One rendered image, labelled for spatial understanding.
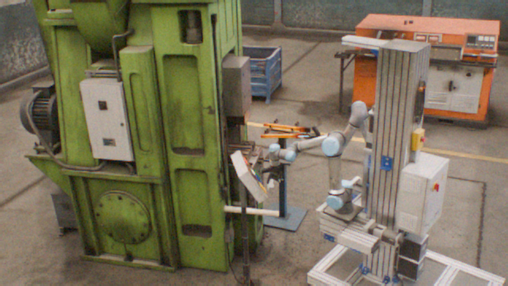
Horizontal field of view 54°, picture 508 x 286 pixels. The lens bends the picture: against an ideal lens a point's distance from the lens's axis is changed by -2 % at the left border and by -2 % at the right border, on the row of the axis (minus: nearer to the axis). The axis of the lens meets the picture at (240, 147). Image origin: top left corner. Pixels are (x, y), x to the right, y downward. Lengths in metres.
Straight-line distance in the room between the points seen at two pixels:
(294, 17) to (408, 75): 8.70
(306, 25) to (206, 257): 8.18
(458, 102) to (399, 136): 3.93
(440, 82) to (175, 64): 4.39
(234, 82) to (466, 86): 4.10
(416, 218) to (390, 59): 1.10
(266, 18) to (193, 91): 8.48
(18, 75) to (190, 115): 6.62
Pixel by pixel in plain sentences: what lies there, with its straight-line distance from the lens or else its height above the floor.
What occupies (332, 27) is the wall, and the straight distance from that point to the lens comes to 11.72.
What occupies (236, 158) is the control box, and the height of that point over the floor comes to 1.18.
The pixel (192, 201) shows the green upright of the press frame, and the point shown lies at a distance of 4.28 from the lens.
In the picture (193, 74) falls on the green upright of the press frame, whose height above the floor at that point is 1.77.
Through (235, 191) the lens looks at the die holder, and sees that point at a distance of 4.41.
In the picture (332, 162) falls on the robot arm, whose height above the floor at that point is 1.29.
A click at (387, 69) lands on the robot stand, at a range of 3.42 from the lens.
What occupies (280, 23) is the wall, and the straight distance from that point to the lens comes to 12.07.
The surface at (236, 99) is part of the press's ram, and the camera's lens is 3.98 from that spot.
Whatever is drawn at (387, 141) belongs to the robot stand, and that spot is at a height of 1.39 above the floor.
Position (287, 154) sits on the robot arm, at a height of 1.26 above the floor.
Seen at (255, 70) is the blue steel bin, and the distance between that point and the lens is 7.92.
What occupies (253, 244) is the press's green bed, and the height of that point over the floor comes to 0.12.
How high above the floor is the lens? 2.92
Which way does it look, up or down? 26 degrees down
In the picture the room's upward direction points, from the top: 3 degrees counter-clockwise
